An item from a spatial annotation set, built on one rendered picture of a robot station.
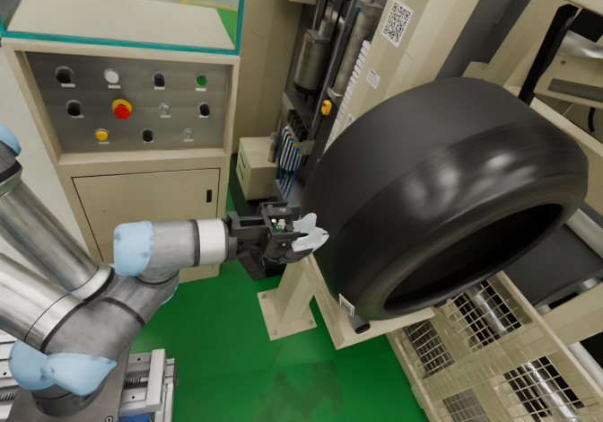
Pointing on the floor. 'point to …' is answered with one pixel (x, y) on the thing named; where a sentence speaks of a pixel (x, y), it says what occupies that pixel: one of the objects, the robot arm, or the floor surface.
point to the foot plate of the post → (283, 322)
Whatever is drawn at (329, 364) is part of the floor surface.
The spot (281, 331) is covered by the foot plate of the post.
